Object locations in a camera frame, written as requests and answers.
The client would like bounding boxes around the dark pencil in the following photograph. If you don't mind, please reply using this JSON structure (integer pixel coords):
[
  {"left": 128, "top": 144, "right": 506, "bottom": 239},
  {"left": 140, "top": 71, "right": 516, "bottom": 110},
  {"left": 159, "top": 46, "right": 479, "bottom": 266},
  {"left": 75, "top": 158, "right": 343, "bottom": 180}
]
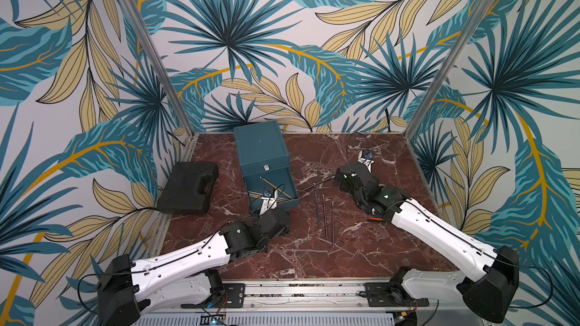
[{"left": 299, "top": 177, "right": 334, "bottom": 192}]

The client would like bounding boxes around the teal drawer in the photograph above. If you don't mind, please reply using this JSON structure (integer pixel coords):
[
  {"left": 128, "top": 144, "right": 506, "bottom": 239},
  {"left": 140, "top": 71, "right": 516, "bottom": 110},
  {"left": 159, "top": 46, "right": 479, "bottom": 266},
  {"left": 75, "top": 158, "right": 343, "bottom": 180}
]
[{"left": 244, "top": 168, "right": 299, "bottom": 216}]

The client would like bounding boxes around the teal drawer cabinet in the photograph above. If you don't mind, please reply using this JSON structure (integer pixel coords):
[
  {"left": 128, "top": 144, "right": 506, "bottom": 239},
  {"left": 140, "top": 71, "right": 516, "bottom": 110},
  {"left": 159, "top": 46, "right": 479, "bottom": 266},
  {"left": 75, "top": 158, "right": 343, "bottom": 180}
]
[{"left": 234, "top": 121, "right": 289, "bottom": 177}]

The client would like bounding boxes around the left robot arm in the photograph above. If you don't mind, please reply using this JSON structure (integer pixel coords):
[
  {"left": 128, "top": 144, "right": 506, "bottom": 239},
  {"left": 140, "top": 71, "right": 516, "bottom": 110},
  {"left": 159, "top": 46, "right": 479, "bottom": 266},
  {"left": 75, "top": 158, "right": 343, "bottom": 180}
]
[{"left": 98, "top": 208, "right": 290, "bottom": 325}]

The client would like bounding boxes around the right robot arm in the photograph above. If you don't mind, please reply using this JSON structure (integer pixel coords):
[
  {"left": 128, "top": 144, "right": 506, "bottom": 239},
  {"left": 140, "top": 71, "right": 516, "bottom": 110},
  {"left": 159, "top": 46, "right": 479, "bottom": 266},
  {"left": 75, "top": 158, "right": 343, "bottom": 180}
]
[{"left": 334, "top": 162, "right": 520, "bottom": 324}]

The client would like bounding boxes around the black plastic case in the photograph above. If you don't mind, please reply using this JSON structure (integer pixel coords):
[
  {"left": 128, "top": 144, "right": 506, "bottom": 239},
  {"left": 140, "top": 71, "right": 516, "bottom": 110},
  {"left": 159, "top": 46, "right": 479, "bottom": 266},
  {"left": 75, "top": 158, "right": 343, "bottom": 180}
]
[{"left": 156, "top": 161, "right": 219, "bottom": 216}]

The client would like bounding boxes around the small circuit board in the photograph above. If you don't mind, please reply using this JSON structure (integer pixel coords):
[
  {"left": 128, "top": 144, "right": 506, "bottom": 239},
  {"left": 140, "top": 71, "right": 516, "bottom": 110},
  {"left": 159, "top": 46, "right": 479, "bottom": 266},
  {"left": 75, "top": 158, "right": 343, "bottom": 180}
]
[{"left": 199, "top": 314, "right": 227, "bottom": 326}]

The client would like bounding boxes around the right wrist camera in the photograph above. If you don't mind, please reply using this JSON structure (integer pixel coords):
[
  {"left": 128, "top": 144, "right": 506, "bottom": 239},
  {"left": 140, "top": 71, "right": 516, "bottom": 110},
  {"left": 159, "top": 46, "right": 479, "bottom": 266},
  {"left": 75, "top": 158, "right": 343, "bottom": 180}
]
[{"left": 358, "top": 149, "right": 374, "bottom": 172}]

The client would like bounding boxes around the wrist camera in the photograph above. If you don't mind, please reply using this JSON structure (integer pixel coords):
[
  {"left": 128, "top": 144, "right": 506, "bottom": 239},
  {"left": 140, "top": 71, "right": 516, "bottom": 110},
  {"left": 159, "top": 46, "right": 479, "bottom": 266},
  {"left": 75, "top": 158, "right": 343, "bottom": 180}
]
[
  {"left": 259, "top": 190, "right": 278, "bottom": 217},
  {"left": 358, "top": 149, "right": 374, "bottom": 172}
]

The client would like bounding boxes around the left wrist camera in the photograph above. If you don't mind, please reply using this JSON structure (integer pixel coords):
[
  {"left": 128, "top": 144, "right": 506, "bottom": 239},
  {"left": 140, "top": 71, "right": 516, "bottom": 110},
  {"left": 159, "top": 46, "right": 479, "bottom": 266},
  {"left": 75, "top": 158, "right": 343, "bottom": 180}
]
[{"left": 259, "top": 190, "right": 278, "bottom": 217}]

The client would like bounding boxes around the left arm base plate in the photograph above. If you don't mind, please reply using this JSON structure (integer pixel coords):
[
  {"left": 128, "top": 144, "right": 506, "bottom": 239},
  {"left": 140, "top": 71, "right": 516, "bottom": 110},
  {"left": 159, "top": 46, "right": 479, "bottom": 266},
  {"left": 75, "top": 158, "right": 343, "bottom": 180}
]
[{"left": 181, "top": 283, "right": 246, "bottom": 309}]

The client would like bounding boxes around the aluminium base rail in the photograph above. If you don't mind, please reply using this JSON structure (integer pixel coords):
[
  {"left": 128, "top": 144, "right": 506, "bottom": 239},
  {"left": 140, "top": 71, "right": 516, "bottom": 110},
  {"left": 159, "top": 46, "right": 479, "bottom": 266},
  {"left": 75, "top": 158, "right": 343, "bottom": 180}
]
[{"left": 130, "top": 276, "right": 488, "bottom": 325}]

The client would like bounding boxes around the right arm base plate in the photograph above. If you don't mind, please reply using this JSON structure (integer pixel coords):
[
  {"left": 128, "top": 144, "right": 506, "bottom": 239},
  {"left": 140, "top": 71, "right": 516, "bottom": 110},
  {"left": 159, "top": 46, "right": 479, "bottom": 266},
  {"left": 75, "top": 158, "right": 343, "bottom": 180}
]
[{"left": 359, "top": 282, "right": 430, "bottom": 309}]

